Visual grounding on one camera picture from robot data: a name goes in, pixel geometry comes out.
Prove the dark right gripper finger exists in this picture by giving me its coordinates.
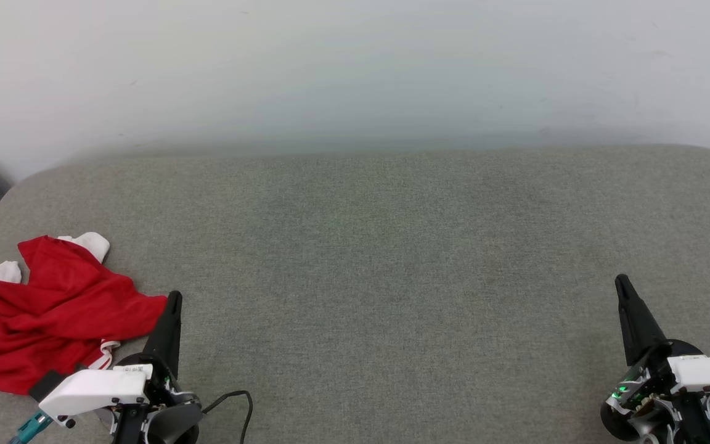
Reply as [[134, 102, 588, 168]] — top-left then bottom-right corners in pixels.
[[614, 274, 671, 367]]

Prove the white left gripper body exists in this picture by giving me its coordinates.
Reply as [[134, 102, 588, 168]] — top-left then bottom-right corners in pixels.
[[38, 353, 178, 429]]

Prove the red shirt with white sleeves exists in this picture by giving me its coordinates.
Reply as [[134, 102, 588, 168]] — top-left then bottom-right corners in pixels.
[[0, 232, 168, 395]]

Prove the grey fabric sofa cushion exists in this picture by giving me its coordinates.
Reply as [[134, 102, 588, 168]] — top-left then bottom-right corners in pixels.
[[0, 144, 710, 444]]

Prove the teal left cable connector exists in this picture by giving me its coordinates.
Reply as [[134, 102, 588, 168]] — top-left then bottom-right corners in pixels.
[[9, 409, 54, 444]]

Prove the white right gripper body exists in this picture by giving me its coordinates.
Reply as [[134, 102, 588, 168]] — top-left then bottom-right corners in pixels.
[[600, 339, 710, 444]]

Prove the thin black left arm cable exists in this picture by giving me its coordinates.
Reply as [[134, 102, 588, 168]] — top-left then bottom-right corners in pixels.
[[201, 390, 255, 444]]

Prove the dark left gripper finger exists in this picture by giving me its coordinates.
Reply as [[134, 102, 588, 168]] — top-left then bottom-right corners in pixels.
[[142, 290, 183, 379]]

